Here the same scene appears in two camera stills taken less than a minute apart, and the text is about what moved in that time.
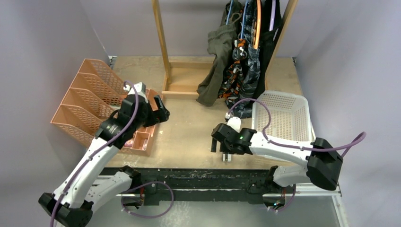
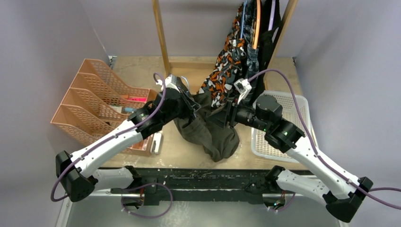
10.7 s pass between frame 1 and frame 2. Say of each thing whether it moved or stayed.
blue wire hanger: moved
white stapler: moved
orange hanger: stayed
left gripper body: moved
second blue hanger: stayed
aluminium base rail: stayed
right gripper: moved
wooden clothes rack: stayed
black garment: stayed
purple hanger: stayed
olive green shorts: moved
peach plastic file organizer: stayed
